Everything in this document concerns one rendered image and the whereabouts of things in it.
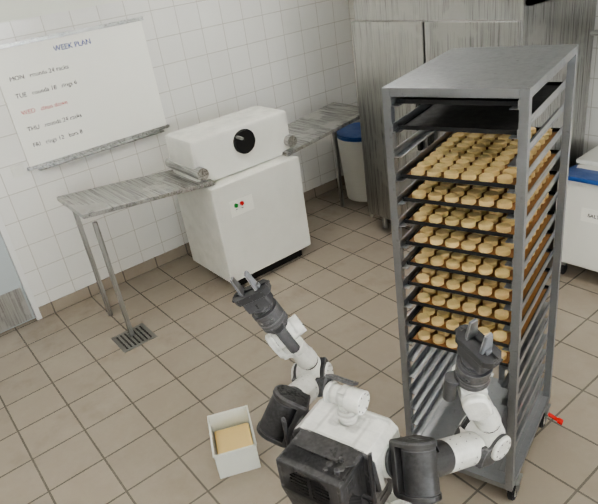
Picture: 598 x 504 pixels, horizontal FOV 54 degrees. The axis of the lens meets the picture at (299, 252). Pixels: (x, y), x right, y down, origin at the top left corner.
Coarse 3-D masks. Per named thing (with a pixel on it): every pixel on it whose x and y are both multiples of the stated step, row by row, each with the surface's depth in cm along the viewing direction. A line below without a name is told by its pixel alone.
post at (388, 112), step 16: (384, 96) 196; (384, 112) 199; (384, 128) 201; (400, 208) 216; (400, 256) 223; (400, 272) 226; (400, 288) 230; (400, 304) 234; (400, 320) 238; (400, 336) 242; (400, 352) 246
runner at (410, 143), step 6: (420, 132) 219; (426, 132) 223; (432, 132) 222; (408, 138) 212; (414, 138) 216; (420, 138) 218; (402, 144) 208; (408, 144) 212; (414, 144) 213; (396, 150) 205; (402, 150) 209; (408, 150) 208; (396, 156) 204; (402, 156) 204
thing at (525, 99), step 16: (528, 96) 170; (528, 112) 172; (528, 128) 174; (528, 144) 177; (528, 160) 180; (528, 176) 184; (512, 288) 202; (512, 304) 205; (512, 320) 208; (512, 336) 211; (512, 352) 214; (512, 368) 217; (512, 384) 221; (512, 400) 224; (512, 416) 228; (512, 432) 232; (512, 448) 236; (512, 464) 239; (512, 480) 244
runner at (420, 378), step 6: (432, 354) 270; (438, 354) 274; (432, 360) 271; (426, 366) 266; (432, 366) 267; (420, 372) 261; (426, 372) 264; (420, 378) 261; (414, 384) 257; (420, 384) 258; (414, 390) 255
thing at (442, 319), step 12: (528, 300) 240; (420, 312) 243; (432, 312) 240; (444, 312) 238; (432, 324) 234; (444, 324) 234; (456, 324) 229; (480, 324) 231; (492, 324) 226; (504, 336) 219
